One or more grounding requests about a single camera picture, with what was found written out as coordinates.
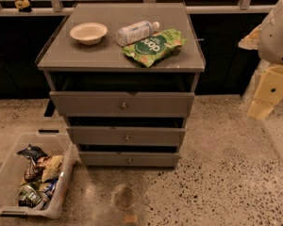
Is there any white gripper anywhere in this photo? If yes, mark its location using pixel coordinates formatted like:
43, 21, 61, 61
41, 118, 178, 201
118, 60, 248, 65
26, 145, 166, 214
238, 25, 283, 120

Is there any grey bottom drawer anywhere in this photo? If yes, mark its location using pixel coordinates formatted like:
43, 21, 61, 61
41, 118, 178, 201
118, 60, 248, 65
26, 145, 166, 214
79, 152, 179, 168

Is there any grey drawer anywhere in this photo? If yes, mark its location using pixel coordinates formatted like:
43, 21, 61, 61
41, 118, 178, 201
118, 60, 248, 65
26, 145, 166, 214
50, 91, 194, 118
67, 126, 185, 146
79, 152, 179, 168

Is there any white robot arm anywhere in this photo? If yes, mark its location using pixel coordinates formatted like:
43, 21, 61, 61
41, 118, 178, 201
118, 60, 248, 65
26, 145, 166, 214
238, 0, 283, 120

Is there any grey drawer cabinet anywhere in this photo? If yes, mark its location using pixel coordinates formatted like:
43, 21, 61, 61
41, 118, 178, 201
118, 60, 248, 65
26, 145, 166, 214
37, 3, 205, 154

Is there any grey middle drawer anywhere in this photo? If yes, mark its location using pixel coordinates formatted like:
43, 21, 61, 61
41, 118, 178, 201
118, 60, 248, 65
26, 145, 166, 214
67, 126, 185, 146

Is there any grey top drawer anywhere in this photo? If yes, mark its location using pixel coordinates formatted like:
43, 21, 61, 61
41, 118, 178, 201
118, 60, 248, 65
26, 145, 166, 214
50, 91, 194, 118

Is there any green snack bag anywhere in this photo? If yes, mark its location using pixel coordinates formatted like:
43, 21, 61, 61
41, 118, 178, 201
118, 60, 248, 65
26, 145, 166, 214
123, 28, 187, 68

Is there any clear plastic bottle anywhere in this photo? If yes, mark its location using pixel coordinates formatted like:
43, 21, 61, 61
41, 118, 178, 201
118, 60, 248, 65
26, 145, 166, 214
116, 21, 160, 46

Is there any white paper bowl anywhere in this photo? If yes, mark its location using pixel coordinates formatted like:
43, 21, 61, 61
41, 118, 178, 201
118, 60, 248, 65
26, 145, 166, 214
70, 23, 108, 45

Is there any yellow chip bag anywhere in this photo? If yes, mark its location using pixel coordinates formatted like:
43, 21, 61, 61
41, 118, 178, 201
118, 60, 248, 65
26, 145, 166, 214
38, 155, 63, 183

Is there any dark blue snack bag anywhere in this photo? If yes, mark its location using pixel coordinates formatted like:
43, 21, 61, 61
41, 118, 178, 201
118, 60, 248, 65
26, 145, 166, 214
16, 144, 47, 162

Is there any blue soda can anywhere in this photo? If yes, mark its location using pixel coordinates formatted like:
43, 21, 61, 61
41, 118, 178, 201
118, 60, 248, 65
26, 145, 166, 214
40, 178, 58, 202

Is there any brown snack packet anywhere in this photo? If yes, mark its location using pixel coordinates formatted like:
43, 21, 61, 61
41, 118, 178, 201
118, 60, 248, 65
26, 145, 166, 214
24, 165, 43, 183

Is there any small yellow black figure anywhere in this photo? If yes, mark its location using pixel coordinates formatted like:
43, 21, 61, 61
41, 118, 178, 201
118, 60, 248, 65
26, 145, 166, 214
14, 0, 32, 12

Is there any clear plastic bin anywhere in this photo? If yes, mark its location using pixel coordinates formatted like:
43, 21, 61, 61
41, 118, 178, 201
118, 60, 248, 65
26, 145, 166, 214
0, 133, 75, 219

